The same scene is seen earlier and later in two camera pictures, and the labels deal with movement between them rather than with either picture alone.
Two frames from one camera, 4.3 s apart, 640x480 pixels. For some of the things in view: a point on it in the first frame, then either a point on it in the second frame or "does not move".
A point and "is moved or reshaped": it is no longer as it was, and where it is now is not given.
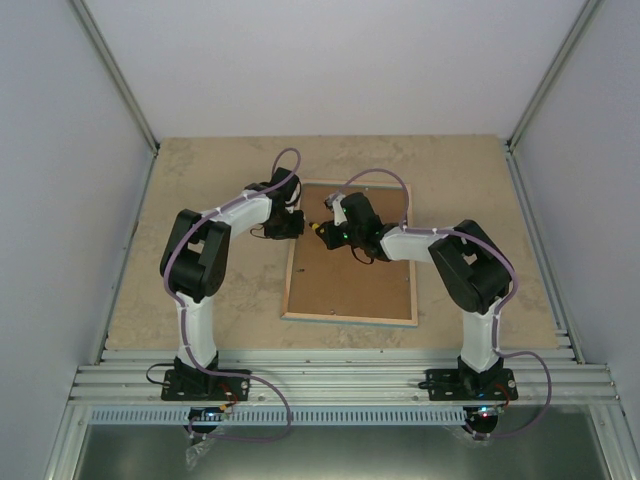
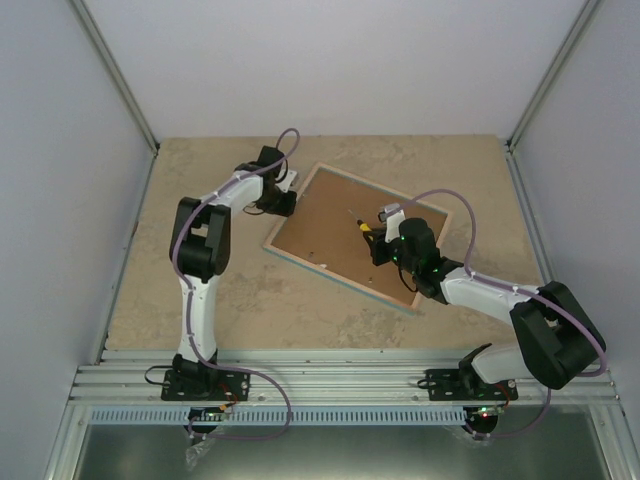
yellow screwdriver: (315, 226) is moved or reshaped
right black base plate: (475, 384) does not move
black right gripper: (330, 239) -> (377, 245)
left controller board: (205, 413) does not move
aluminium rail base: (544, 377) does not move
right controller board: (486, 411) does not move
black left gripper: (296, 231) -> (286, 209)
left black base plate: (201, 385) does not move
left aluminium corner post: (116, 74) does not move
